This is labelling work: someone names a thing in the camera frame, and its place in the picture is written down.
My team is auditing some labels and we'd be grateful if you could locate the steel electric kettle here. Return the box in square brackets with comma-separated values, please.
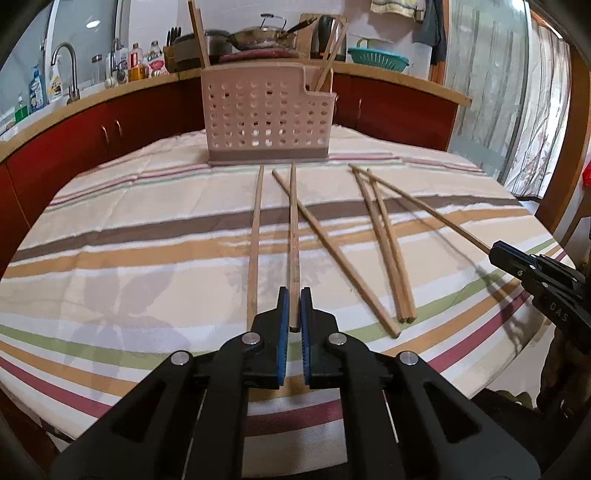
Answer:
[309, 15, 348, 61]

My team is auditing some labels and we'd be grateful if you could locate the wooden cutting board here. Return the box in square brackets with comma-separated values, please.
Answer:
[299, 13, 346, 48]

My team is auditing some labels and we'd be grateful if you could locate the pink perforated utensil basket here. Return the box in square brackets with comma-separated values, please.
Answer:
[202, 64, 338, 167]

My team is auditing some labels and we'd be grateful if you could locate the grey rice cooker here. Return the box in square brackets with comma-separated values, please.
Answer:
[175, 30, 232, 70]

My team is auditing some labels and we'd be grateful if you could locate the wooden kitchen countertop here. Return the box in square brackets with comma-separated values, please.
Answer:
[0, 62, 472, 163]

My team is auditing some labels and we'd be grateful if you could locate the sliding glass door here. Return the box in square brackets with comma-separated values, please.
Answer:
[443, 0, 591, 241]

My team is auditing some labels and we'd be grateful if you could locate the white spray bottle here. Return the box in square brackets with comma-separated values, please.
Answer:
[46, 62, 64, 103]

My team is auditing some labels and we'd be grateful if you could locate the yellow towel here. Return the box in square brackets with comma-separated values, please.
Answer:
[370, 0, 414, 18]

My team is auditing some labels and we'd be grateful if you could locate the red induction cooker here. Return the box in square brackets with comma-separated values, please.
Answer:
[221, 48, 298, 64]

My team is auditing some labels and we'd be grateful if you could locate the person's right hand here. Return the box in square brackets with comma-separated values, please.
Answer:
[539, 331, 591, 409]

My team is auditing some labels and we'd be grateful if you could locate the knife block with knives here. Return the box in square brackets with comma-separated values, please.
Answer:
[164, 27, 186, 73]

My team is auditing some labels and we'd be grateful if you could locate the floral curtain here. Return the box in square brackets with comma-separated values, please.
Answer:
[501, 9, 575, 199]

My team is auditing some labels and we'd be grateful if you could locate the striped tablecloth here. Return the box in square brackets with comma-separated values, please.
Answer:
[0, 124, 575, 480]

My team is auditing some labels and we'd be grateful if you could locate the aluminium frame window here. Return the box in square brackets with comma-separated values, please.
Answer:
[9, 0, 127, 121]

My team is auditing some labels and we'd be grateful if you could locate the teal colander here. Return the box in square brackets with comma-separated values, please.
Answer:
[347, 46, 411, 73]

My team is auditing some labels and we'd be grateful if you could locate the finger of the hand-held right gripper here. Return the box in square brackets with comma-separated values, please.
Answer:
[492, 257, 591, 297]
[489, 241, 591, 283]

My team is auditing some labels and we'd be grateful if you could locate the tall steel faucet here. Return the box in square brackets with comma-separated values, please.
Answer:
[51, 42, 82, 105]

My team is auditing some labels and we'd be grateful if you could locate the white plastic jug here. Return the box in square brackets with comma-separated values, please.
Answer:
[411, 42, 433, 79]

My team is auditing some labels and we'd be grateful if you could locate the dark grey cloth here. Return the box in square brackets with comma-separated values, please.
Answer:
[418, 0, 449, 66]

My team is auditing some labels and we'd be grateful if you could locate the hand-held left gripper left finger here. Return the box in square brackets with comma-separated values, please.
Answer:
[48, 287, 289, 480]

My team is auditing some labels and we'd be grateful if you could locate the steel wok lid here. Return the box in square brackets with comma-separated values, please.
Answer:
[235, 13, 291, 38]

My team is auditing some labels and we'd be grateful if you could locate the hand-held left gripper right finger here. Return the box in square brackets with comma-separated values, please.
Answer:
[301, 287, 541, 480]

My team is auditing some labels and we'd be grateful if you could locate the steel wok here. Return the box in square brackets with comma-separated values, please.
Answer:
[228, 17, 320, 51]

